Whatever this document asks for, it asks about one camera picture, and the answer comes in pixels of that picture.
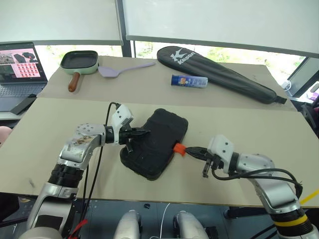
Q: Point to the purple spatula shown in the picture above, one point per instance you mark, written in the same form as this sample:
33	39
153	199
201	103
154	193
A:
109	71

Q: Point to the open laptop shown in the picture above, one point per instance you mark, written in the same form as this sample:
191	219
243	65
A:
20	72

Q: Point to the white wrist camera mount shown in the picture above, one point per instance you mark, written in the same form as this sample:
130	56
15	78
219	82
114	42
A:
220	148
120	115

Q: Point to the black racket bag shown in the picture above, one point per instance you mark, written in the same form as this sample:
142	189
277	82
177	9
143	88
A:
214	71

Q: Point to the blue white tube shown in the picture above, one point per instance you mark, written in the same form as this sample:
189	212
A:
189	81

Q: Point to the dark monitor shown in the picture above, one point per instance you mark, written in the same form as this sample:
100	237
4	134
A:
302	77

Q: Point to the small white object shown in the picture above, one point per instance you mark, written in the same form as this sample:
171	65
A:
286	84

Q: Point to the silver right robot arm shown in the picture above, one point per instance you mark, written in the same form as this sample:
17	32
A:
271	179

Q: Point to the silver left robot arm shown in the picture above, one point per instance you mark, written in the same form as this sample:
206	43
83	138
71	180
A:
74	149

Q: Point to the pink rounded object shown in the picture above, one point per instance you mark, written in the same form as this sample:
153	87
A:
4	134

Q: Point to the yellow strip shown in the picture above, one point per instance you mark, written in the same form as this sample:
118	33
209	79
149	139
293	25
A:
310	195

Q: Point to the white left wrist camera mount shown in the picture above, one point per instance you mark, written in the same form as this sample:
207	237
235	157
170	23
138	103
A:
120	115

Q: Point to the small black clip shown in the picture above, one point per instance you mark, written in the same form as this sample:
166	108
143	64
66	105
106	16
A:
147	205

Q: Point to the black table frame bracket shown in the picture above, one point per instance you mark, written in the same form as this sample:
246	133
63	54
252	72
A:
244	212

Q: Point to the grey window frame post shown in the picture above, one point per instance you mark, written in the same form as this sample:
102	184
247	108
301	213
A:
125	30

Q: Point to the silver rounded robot leg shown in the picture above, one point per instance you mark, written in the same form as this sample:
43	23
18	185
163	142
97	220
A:
128	225
189	225

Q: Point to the flat black device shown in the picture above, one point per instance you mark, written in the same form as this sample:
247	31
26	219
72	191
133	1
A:
23	104

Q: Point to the green square frying pan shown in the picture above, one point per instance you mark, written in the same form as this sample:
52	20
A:
79	61

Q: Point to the black office chair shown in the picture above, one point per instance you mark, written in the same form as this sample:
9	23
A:
311	117

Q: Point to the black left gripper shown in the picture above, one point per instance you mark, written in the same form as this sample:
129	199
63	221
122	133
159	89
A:
125	135

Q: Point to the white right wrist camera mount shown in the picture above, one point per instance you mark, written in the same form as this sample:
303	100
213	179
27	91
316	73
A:
220	148

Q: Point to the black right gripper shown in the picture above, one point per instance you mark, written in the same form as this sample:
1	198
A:
213	161

